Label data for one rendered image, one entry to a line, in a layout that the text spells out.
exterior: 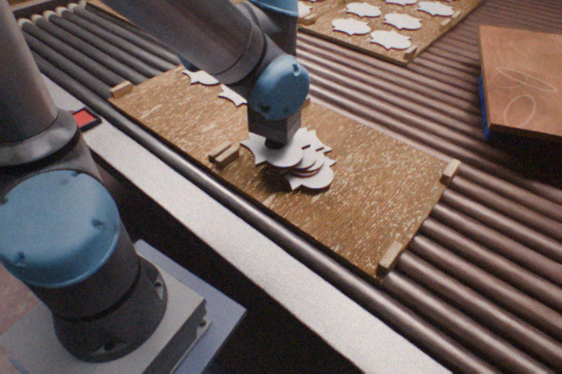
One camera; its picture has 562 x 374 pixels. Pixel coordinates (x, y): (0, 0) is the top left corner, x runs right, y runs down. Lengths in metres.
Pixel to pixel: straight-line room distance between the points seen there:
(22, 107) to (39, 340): 0.33
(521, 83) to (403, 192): 0.41
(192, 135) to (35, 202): 0.50
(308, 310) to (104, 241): 0.34
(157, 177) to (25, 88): 0.42
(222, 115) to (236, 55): 0.57
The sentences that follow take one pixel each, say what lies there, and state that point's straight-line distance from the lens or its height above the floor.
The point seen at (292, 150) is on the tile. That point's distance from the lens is 0.73.
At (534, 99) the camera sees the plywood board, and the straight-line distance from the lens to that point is 0.98.
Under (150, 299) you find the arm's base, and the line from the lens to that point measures 0.56.
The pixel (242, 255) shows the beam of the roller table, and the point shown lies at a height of 0.91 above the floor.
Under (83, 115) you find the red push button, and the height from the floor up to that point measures 0.93.
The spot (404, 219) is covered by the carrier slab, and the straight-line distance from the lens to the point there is 0.74.
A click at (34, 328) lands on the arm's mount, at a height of 0.96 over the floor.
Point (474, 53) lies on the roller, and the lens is 1.41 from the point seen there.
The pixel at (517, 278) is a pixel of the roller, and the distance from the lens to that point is 0.78.
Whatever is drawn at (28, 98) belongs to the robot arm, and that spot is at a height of 1.27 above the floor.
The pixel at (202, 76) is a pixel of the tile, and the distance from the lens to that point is 1.10.
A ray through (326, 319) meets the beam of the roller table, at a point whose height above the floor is 0.92.
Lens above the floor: 1.49
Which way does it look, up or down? 44 degrees down
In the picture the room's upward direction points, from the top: straight up
